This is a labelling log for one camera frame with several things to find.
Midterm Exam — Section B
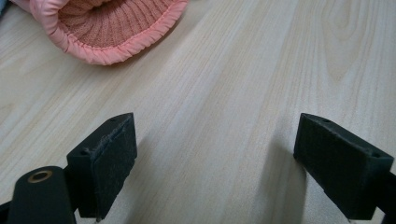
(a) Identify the pink winter glove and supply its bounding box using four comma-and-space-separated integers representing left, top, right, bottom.
10, 0, 190, 66

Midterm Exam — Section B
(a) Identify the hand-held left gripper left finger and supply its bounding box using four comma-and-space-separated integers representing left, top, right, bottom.
66, 112, 138, 222

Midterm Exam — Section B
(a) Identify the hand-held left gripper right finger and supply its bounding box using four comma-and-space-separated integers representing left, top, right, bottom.
293, 112, 395, 220

